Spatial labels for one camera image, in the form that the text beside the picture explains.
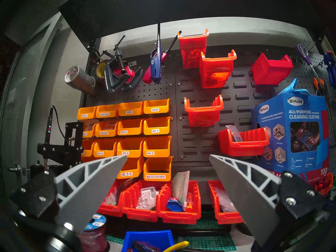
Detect orange bin unreadable label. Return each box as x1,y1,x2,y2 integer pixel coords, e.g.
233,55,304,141
81,139,96,157

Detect dark grey tool panel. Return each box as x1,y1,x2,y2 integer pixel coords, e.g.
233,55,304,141
84,39,336,170

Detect blue microfibre cloth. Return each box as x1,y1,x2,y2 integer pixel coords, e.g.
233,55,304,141
280,78,311,96

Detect orange bin with plastic cover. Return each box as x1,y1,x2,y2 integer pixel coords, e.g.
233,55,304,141
82,120,98,138

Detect silver duct tape roll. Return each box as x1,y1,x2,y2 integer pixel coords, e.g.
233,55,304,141
64,66,96,96

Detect red wire spool blue label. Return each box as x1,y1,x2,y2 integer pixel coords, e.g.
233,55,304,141
79,213,109,252

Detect dark grey C-clamp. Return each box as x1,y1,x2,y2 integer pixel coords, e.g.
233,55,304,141
101,35,132,95
123,66,143,93

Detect orange bin labelled M3-8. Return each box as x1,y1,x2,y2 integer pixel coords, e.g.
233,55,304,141
117,137,145,158

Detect orange bin labelled M3-12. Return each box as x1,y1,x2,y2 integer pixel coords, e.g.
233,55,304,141
93,139,120,158

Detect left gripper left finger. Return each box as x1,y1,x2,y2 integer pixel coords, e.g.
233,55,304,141
55,154,128,232

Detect clear plastic bag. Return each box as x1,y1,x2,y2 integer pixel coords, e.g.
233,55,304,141
225,125,243,142
214,186,238,212

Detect black metal press stand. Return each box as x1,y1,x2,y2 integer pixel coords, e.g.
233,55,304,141
37,122,85,173

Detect blue cleaning cloths box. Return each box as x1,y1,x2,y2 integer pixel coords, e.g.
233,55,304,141
251,93,330,185

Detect black bit holder tower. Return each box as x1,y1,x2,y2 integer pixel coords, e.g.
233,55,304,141
29,161,47,178

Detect crimson louvre bin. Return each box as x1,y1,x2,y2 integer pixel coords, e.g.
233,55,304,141
250,53,293,86

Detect yellow handled pliers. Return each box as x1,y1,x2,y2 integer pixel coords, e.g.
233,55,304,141
162,241,189,252

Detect orange bin labelled M3-4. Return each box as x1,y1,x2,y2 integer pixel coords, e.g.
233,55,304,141
143,117,171,135

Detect blue plastic cap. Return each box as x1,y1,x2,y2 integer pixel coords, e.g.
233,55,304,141
166,198,183,212

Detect blue labelled storage bin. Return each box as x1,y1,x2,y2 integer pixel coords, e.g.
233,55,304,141
121,230,176,252

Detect orange bin labelled M3X5X4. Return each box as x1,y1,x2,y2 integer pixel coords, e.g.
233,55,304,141
77,106,97,120

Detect orange bin labelled M4X4X6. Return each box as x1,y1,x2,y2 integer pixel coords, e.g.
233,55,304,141
95,120,120,138

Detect orange bin labelled M3X6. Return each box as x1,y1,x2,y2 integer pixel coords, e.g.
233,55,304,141
143,98,170,114

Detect orange bin labelled M3X8 BAD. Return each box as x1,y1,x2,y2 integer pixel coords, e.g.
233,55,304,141
96,104,120,118

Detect blue utility lighter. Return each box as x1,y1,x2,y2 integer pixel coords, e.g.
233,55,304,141
150,23,162,84

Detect grey glass door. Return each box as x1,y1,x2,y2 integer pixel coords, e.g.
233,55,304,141
0,11,62,202

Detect yellow tape roll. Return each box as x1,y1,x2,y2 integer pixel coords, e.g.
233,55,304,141
95,59,109,80

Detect silver door handle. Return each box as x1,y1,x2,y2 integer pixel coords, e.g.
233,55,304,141
7,164,28,176

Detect black overhead shelf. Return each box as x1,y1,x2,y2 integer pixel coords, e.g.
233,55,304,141
59,0,318,44

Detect orange bin labelled M4-0.7 HEX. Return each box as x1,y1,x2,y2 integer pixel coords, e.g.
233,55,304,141
143,156,173,181

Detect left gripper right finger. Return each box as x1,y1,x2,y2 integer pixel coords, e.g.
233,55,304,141
209,154,282,248

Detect purple handled scissors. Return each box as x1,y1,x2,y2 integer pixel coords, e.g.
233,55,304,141
296,39,324,82

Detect black soldering iron pen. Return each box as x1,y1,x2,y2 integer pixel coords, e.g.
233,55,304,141
45,105,69,147

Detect orange bin labelled M4-6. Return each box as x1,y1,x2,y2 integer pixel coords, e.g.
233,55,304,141
117,118,146,136

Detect green cutting mat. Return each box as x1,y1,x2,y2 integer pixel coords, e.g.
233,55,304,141
106,211,237,252

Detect clear parts packets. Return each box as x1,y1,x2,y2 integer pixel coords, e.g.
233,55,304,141
136,186,157,210

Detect red utility lighter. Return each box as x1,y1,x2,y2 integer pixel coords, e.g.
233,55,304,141
143,30,182,84

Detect orange bin labelled M2.5-5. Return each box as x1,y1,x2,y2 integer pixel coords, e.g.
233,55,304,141
117,156,145,179

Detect orange bin labelled M3-6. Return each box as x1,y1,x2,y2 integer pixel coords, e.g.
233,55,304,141
143,136,172,158

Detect clear screw bag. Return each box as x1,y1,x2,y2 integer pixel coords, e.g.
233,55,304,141
104,181,124,206

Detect red louvre bin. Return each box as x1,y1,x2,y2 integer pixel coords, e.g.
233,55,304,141
177,29,209,69
199,49,237,89
218,128,270,157
184,94,224,128

